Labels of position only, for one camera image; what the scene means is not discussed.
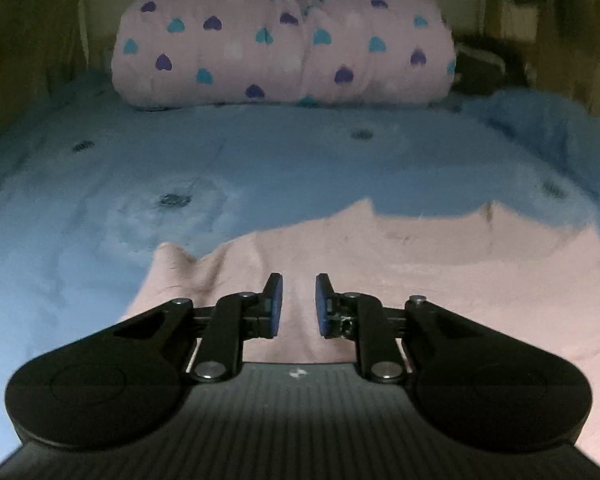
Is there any pink heart-print pillow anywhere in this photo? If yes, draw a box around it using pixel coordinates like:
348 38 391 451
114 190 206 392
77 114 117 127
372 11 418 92
111 0 456 108

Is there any blue dandelion pillow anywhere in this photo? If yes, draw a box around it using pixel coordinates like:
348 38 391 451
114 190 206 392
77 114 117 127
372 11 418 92
460 89 600 206

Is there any blue dandelion bed sheet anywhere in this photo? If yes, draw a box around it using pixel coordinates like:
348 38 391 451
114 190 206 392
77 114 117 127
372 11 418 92
0 77 600 463

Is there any pink knitted sweater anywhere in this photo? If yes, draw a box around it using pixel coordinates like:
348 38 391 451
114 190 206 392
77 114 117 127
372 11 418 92
126 200 600 464

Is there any black and white garment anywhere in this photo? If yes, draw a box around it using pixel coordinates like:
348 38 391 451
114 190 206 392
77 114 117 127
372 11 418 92
452 35 530 96

